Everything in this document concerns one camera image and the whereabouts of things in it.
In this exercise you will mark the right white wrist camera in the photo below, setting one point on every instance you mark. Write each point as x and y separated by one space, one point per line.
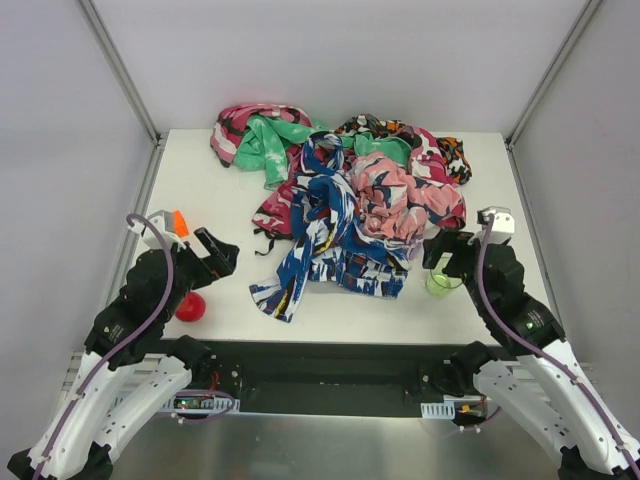
497 225

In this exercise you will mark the lavender purple cloth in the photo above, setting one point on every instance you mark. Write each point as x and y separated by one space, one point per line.
415 247

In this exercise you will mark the blue white patterned cloth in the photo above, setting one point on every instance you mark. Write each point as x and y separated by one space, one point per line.
329 240

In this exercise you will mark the green transparent plastic cup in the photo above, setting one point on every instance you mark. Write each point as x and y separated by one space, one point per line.
441 285

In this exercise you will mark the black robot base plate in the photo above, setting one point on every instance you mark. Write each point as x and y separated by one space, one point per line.
359 380

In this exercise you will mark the left white orange wrist camera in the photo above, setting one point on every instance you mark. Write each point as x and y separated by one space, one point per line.
169 225

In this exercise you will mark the right aluminium frame post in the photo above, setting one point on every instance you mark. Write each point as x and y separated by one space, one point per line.
572 38

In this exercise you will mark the left aluminium frame post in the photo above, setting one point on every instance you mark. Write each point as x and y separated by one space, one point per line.
108 48

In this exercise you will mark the green white tie-dye cloth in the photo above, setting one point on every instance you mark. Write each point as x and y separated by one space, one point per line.
270 144

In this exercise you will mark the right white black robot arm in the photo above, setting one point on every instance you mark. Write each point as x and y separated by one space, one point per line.
565 416

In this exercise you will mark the magenta black white camo cloth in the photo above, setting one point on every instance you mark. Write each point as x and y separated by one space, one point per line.
273 216

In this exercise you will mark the red apple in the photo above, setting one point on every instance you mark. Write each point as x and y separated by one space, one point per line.
192 308

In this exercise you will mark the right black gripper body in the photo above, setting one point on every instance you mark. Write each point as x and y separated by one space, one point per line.
459 255

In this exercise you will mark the pink navy patterned cloth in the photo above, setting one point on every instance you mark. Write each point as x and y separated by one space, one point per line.
397 206

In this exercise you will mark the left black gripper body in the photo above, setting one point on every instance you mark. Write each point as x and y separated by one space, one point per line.
198 263

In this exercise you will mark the orange black patterned cloth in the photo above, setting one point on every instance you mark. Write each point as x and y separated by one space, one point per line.
450 150

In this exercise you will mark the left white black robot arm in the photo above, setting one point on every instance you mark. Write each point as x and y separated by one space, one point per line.
91 430

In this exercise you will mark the aluminium frame post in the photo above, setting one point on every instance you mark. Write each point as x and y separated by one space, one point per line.
572 38
108 48

